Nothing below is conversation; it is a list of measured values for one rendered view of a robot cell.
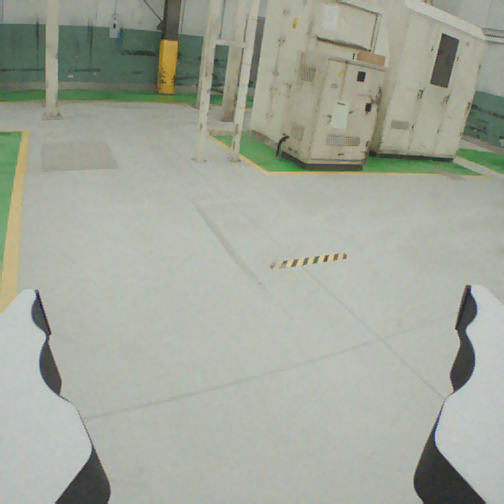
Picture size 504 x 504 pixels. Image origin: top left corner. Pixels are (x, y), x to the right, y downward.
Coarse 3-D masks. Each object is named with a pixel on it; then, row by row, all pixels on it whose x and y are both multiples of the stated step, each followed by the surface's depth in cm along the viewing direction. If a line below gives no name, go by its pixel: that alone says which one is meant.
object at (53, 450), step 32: (0, 320) 9; (32, 320) 9; (0, 352) 8; (32, 352) 8; (0, 384) 7; (32, 384) 8; (0, 416) 7; (32, 416) 7; (64, 416) 7; (0, 448) 6; (32, 448) 6; (64, 448) 6; (0, 480) 6; (32, 480) 6; (64, 480) 6; (96, 480) 6
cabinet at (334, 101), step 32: (320, 64) 383; (352, 64) 393; (320, 96) 393; (352, 96) 410; (288, 128) 448; (320, 128) 412; (352, 128) 431; (288, 160) 459; (320, 160) 433; (352, 160) 454
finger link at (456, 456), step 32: (480, 288) 11; (480, 320) 9; (480, 352) 8; (480, 384) 8; (448, 416) 7; (480, 416) 7; (448, 448) 6; (480, 448) 6; (416, 480) 7; (448, 480) 6; (480, 480) 6
